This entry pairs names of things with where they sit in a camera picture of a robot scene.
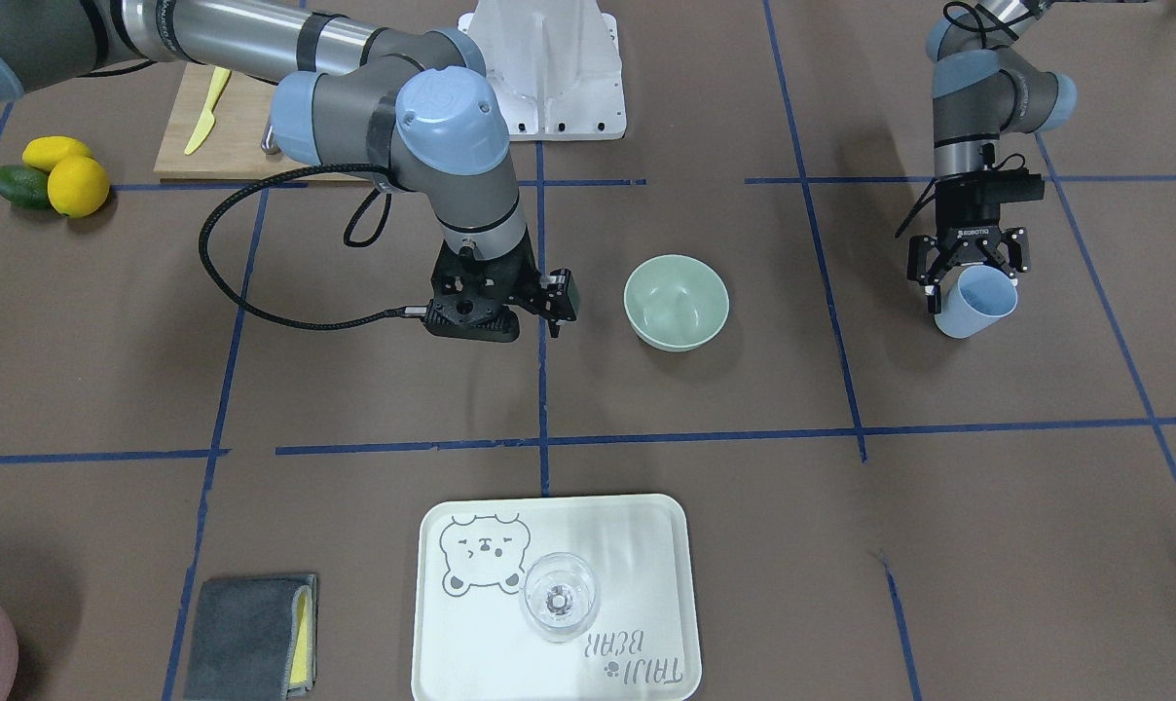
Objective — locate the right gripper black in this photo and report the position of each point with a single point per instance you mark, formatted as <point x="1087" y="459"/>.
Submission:
<point x="537" y="298"/>

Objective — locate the green bowl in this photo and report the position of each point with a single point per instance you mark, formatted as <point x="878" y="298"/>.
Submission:
<point x="676" y="303"/>

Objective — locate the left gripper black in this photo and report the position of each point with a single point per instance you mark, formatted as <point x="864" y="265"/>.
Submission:
<point x="969" y="211"/>

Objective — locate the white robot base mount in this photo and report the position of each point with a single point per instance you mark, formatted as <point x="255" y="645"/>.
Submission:
<point x="555" y="66"/>

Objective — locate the white bear tray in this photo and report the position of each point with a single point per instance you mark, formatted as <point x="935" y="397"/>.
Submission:
<point x="471" y="637"/>

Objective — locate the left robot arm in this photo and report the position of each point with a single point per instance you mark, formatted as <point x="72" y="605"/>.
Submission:
<point x="982" y="90"/>

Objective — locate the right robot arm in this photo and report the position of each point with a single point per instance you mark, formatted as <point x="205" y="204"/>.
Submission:
<point x="411" y="113"/>

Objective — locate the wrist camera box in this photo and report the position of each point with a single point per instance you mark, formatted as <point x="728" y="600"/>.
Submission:
<point x="1016" y="185"/>

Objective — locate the clear wine glass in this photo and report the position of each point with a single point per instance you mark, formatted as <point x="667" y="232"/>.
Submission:
<point x="561" y="597"/>

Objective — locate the yellow lemon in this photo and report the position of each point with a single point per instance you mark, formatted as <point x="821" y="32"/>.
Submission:
<point x="46" y="152"/>
<point x="78" y="186"/>

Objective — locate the grey folded cloth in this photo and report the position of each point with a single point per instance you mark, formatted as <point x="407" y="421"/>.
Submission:
<point x="254" y="638"/>

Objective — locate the light blue cup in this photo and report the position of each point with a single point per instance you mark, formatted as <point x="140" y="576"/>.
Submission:
<point x="981" y="296"/>

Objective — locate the wooden cutting board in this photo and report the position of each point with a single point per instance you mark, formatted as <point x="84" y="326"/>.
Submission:
<point x="232" y="151"/>

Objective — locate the yellow plastic knife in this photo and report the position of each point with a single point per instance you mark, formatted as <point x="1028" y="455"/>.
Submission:
<point x="206" y="121"/>

